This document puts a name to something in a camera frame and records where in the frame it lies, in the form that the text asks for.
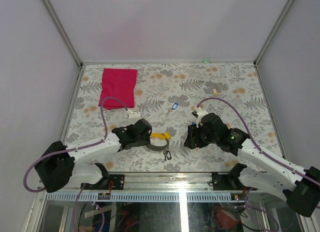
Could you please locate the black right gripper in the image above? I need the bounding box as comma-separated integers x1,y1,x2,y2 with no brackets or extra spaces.
183,123,219,149

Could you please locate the grey keyring with yellow handle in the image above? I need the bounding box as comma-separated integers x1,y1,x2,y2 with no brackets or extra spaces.
146,133,171,152

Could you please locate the black tag key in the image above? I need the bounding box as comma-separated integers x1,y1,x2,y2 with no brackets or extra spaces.
163,150,172,162

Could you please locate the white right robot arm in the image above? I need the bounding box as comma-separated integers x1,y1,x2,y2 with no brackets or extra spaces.
184,109,320,218

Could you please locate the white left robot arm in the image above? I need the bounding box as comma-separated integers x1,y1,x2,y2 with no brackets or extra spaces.
34,119,152,193

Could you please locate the loose blue tag key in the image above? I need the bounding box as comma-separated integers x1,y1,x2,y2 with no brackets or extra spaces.
166,103,178,116

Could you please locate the pink folded cloth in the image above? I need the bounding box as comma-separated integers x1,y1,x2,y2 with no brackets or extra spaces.
98,68,138,108

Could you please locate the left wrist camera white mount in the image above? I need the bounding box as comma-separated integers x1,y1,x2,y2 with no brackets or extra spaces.
126,109,141,119

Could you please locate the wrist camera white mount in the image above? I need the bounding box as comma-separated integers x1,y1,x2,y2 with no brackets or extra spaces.
126,109,141,119
192,107,208,128

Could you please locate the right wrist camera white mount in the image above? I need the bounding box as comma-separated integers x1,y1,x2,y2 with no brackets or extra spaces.
192,107,208,128

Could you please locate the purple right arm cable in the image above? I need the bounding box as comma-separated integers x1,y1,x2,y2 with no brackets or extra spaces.
196,97,307,173

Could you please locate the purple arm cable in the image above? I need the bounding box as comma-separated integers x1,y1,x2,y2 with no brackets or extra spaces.
23,96,131,193
196,97,307,173

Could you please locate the aluminium enclosure frame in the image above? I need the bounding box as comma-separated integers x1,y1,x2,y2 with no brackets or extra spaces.
24,0,320,232

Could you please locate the metal front rail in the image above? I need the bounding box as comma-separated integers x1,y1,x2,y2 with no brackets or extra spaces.
37,172,276,202

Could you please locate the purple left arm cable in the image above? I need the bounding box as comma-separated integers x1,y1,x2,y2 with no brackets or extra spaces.
23,96,131,193

